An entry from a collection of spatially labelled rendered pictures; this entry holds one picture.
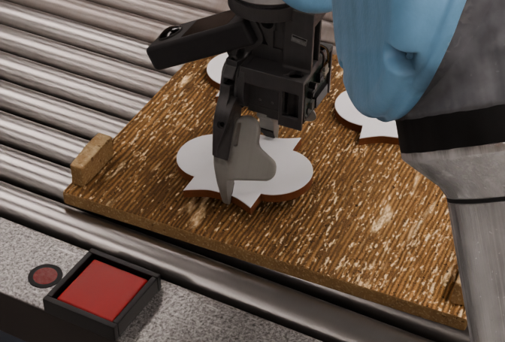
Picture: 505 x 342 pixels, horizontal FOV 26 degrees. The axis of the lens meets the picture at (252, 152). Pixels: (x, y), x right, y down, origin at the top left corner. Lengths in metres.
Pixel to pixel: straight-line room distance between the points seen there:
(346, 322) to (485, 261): 0.55
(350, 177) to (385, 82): 0.70
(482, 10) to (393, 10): 0.03
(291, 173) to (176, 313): 0.19
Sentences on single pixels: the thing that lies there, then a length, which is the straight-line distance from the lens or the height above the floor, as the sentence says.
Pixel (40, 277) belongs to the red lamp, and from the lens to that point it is 1.03.
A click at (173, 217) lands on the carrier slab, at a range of 1.05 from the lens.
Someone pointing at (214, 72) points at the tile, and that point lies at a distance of 1.23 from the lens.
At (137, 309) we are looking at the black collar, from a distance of 0.98.
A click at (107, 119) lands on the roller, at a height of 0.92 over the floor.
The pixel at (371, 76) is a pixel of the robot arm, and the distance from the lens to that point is 0.42.
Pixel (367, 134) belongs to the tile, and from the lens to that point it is 1.14.
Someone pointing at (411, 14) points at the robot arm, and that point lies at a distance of 0.39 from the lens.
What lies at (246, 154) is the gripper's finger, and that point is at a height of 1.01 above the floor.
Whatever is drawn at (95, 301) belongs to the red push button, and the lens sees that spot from 0.98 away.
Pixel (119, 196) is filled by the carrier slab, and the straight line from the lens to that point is 1.08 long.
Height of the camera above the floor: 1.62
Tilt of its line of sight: 37 degrees down
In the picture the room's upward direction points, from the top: straight up
